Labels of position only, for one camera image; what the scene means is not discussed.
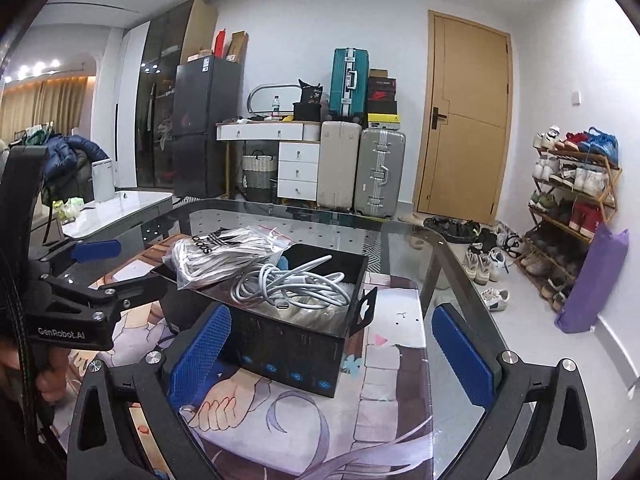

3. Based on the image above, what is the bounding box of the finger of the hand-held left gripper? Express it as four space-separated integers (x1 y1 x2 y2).
87 273 167 312
30 239 122 277

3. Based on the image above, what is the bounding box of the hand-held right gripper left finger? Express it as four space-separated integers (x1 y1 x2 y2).
67 302 233 480

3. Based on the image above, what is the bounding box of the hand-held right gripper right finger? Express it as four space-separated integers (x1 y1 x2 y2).
430 302 595 480

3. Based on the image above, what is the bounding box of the black cardboard box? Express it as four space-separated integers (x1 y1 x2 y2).
150 242 378 401

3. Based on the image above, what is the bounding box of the bagged white cable bundle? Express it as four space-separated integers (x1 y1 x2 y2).
162 225 292 292

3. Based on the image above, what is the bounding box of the person's left hand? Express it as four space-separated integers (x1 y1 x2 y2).
0 342 72 401

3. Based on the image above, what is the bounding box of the white side table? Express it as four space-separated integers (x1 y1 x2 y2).
60 189 176 242

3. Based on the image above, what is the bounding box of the green and white plastic bag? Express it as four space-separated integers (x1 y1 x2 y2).
52 197 83 222

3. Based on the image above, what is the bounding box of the white appliance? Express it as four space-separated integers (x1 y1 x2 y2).
91 157 115 203

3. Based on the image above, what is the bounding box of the blue puffer jacket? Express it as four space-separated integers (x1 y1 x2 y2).
42 134 108 196

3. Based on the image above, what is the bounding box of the scattered loose shoes group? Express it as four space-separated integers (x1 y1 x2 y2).
400 212 523 313

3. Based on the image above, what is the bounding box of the printed desk mat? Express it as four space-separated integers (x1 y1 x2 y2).
65 232 433 480

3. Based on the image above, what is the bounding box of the purple bag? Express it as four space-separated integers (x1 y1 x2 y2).
555 222 630 335

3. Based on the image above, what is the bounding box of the beige curtain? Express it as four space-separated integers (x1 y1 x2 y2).
0 75 96 141

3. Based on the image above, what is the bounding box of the black refrigerator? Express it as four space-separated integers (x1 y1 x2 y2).
170 56 243 196

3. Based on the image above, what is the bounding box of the wicker basket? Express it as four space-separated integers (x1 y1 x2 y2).
241 150 277 191

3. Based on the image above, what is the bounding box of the dark glass cabinet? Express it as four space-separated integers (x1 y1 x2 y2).
135 0 218 191

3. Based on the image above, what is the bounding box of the silver suitcase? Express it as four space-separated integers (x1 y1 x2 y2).
354 127 407 218

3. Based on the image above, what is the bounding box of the white desk with drawers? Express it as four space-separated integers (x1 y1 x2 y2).
216 120 321 201

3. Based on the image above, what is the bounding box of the row of racked shoes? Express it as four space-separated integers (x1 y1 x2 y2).
520 126 620 306

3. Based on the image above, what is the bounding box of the oval mirror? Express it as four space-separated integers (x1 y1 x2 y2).
247 82 301 118

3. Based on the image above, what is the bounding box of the beige suitcase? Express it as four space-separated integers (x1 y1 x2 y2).
316 120 362 211

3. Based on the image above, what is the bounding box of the wooden door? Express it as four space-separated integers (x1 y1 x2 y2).
412 9 512 226

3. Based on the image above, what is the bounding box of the wooden shoe rack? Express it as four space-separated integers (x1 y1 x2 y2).
517 135 623 311

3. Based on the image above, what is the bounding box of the tan cardboard box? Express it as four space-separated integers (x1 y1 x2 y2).
227 31 248 63

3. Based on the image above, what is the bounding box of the yellow and black shoe box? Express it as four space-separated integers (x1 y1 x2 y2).
367 112 401 131

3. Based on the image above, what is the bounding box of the black bag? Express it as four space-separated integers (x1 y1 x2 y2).
292 79 326 122

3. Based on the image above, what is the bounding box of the black and red shoe box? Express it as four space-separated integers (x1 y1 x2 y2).
366 77 397 102

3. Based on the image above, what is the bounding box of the teal suitcase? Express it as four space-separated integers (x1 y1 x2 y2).
329 47 371 121

